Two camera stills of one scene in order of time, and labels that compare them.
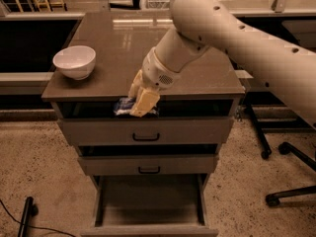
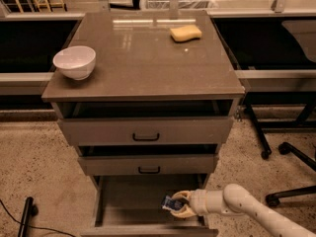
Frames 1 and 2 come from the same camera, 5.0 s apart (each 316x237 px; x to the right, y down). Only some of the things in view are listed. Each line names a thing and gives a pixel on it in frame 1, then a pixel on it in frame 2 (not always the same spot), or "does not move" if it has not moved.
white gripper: x=154 y=73 → x=198 y=201
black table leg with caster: x=261 y=137 does not move
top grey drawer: x=179 y=122 does not move
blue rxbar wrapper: x=124 y=106 → x=171 y=203
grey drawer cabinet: x=149 y=173 does not move
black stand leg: x=30 y=209 does not move
